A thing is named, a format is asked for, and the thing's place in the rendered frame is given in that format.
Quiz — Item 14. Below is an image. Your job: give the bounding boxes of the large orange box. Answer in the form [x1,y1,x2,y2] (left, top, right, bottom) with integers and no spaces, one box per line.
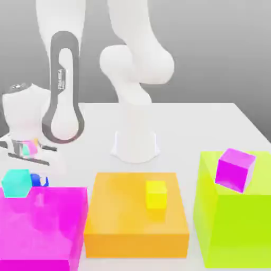
[83,171,190,259]

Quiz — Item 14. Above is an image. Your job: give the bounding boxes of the large lime box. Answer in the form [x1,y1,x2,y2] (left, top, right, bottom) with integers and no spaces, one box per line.
[192,150,271,269]

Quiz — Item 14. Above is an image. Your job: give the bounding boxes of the small blue cube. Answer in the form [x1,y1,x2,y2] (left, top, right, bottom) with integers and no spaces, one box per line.
[30,173,49,187]

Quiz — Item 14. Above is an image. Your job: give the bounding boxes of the small magenta cube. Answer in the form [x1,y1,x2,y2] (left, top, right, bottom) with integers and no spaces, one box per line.
[214,148,257,194]

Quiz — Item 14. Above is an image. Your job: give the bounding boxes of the small cyan cube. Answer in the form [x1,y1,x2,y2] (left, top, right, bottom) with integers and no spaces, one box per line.
[1,168,33,198]

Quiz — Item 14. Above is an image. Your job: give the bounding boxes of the large magenta box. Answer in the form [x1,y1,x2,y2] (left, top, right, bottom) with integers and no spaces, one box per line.
[0,186,89,271]

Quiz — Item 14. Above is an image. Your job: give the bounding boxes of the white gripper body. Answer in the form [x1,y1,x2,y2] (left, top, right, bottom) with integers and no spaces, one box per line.
[0,147,66,177]

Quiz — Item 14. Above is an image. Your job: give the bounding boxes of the small yellow cube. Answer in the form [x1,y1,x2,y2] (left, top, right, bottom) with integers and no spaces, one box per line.
[145,180,168,210]

